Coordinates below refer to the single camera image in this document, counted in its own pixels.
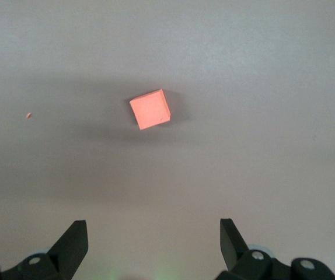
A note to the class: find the tiny orange foam crumb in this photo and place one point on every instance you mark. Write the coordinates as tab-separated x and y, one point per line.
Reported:
28	115

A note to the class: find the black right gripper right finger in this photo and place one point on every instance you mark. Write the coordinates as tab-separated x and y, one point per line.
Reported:
231	245

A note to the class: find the orange foam block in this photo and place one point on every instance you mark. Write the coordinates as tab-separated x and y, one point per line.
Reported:
150	110

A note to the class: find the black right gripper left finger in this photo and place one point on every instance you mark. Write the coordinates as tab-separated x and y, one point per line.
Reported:
68	251

